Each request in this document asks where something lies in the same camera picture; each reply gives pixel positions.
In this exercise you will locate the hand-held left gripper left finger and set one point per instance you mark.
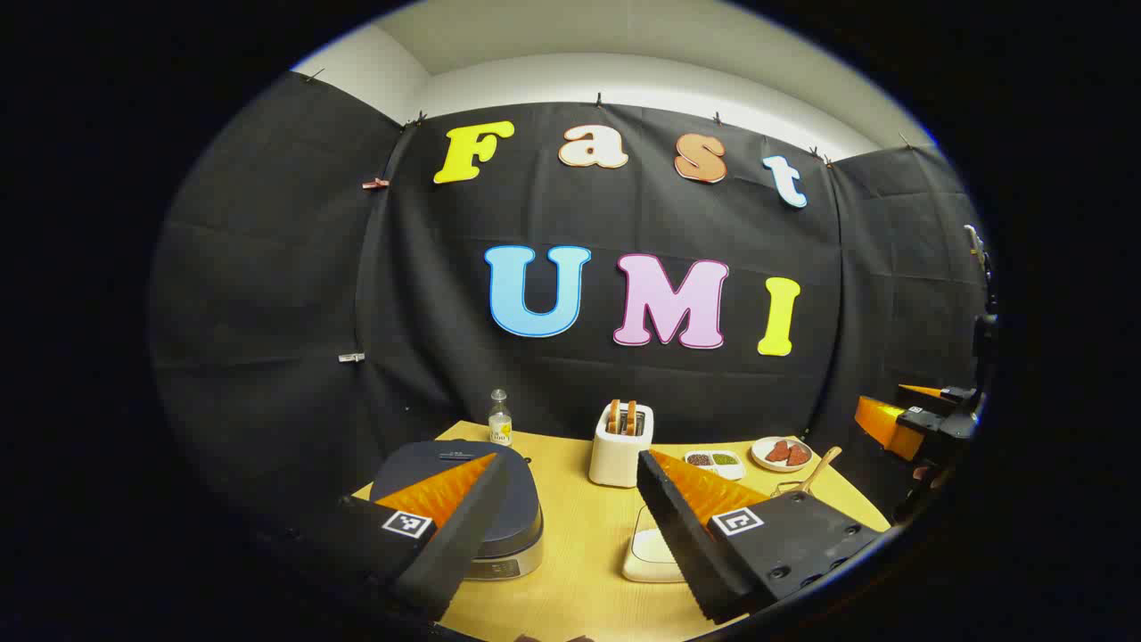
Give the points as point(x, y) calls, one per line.
point(472, 526)

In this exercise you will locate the small glass bottle yellow label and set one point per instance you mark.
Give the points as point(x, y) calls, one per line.
point(500, 428)

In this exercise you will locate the white toaster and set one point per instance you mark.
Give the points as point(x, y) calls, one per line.
point(615, 459)

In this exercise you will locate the dark grey rice cooker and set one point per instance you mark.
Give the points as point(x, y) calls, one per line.
point(410, 459)

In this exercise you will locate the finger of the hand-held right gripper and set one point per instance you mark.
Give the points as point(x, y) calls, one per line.
point(927, 392)
point(882, 426)

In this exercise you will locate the white divided dish of beans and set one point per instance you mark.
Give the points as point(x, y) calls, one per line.
point(713, 460)

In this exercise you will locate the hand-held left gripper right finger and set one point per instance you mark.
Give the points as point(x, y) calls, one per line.
point(677, 535)

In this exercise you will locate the white round plate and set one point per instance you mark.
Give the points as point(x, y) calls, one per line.
point(758, 455)

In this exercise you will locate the black backdrop cloth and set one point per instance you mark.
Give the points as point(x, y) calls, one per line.
point(624, 214)

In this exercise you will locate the red meat slice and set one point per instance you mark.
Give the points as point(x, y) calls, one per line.
point(778, 451)
point(799, 456)

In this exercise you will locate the wooden spoon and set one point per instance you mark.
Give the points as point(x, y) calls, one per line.
point(822, 465)

